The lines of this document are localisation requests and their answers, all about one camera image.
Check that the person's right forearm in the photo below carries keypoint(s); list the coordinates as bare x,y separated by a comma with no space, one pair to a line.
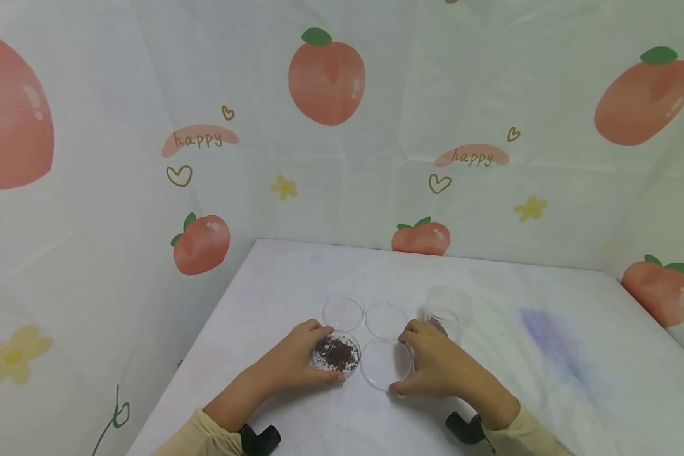
518,427

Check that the person's left hand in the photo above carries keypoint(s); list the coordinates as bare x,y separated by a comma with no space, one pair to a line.
288,364

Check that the person's left forearm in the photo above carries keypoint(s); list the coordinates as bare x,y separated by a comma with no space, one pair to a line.
219,418

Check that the clear petri dish with grains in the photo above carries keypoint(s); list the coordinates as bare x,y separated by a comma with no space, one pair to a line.
336,354

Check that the person's right hand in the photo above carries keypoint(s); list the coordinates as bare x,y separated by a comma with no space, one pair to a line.
442,367

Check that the person's right thumb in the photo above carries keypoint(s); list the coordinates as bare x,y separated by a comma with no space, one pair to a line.
406,387

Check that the clear plastic cup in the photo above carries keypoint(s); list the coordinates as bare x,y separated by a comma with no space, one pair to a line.
449,307

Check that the pile of brown grains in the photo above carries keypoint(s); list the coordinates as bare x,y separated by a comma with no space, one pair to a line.
337,352

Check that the person's right fingers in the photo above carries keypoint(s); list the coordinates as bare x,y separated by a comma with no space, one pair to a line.
419,332

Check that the person's left fingers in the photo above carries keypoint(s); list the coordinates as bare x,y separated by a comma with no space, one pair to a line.
313,328

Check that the person's left thumb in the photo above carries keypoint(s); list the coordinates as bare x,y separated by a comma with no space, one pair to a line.
328,377

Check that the black wrist band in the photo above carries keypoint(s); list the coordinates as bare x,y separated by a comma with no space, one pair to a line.
465,428
260,439

